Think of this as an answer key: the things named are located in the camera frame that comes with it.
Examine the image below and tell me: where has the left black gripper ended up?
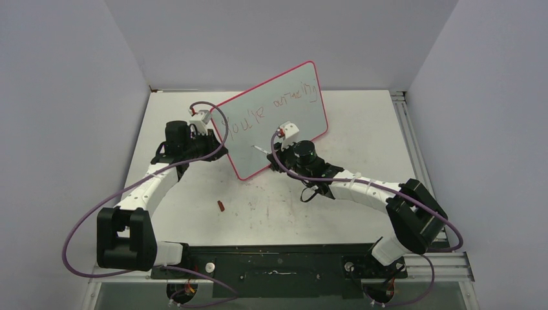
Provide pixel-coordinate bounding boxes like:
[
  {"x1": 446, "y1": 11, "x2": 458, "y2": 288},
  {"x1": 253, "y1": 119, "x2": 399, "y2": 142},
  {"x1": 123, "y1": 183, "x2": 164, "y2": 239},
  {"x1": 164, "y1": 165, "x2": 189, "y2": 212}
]
[{"x1": 183, "y1": 129, "x2": 228, "y2": 162}]

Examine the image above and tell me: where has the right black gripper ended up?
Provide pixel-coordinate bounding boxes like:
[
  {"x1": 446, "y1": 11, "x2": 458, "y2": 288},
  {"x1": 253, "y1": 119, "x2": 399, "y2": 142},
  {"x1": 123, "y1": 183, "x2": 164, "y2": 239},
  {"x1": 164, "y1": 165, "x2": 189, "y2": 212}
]
[{"x1": 269, "y1": 137, "x2": 311, "y2": 180}]

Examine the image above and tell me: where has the white whiteboard marker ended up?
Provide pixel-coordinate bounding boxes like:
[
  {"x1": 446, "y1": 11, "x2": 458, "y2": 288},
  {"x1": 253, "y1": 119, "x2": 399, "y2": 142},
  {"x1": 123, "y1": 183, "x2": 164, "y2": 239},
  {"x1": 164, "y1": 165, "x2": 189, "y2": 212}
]
[{"x1": 251, "y1": 145, "x2": 269, "y2": 154}]

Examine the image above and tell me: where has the pink framed whiteboard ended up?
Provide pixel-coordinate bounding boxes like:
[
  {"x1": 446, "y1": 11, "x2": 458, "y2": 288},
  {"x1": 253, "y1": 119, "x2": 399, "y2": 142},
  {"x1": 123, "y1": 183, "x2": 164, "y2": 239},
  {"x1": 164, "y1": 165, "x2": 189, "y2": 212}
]
[{"x1": 210, "y1": 61, "x2": 329, "y2": 181}]

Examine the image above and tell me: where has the red marker cap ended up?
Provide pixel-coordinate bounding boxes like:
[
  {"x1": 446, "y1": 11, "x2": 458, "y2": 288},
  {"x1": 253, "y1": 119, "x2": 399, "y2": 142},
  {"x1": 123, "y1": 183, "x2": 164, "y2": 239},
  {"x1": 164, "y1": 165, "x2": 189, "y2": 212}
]
[{"x1": 217, "y1": 201, "x2": 226, "y2": 212}]

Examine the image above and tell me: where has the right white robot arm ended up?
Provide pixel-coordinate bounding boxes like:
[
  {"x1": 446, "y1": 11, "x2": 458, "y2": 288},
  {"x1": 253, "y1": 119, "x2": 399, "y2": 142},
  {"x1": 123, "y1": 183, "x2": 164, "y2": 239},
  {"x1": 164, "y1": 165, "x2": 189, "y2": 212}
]
[{"x1": 266, "y1": 140, "x2": 448, "y2": 276}]

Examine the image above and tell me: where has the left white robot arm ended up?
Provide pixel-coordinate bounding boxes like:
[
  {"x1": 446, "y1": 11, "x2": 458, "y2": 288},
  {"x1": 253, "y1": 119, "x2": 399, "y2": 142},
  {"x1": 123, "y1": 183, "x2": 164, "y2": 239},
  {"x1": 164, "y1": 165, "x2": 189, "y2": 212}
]
[{"x1": 96, "y1": 120, "x2": 227, "y2": 278}]

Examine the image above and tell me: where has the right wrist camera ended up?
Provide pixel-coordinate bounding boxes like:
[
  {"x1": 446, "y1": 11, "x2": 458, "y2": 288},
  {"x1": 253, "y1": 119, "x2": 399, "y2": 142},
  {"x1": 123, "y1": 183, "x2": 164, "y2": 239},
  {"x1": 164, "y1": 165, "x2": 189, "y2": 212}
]
[{"x1": 276, "y1": 121, "x2": 300, "y2": 150}]

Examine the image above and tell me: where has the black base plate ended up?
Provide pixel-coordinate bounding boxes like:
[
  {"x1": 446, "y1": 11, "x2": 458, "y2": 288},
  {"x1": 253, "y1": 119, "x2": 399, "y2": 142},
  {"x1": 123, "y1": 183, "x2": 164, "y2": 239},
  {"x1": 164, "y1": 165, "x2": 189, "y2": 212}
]
[{"x1": 151, "y1": 243, "x2": 415, "y2": 299}]

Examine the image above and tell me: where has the aluminium right rail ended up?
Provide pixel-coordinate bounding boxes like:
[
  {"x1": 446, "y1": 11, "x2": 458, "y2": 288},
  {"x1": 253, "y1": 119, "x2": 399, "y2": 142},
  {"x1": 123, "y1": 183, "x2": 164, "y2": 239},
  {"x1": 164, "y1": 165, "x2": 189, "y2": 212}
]
[{"x1": 389, "y1": 91, "x2": 436, "y2": 197}]

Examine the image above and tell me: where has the aluminium rail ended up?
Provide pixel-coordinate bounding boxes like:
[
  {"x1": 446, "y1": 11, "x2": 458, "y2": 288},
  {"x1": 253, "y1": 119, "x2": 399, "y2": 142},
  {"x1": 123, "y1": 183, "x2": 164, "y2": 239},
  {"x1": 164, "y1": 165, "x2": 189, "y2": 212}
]
[
  {"x1": 81, "y1": 253, "x2": 480, "y2": 309},
  {"x1": 389, "y1": 91, "x2": 436, "y2": 197}
]

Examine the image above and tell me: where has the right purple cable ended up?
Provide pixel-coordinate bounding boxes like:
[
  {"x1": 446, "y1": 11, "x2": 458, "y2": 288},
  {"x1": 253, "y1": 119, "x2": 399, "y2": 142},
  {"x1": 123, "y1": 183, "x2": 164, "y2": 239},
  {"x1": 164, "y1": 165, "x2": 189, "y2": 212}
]
[{"x1": 269, "y1": 131, "x2": 465, "y2": 308}]

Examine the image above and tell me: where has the aluminium front rail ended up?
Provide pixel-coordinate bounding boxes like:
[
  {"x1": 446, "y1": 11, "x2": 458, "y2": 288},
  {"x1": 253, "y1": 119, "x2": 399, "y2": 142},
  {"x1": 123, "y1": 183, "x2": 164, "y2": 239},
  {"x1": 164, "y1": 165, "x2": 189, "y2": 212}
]
[{"x1": 81, "y1": 253, "x2": 480, "y2": 309}]

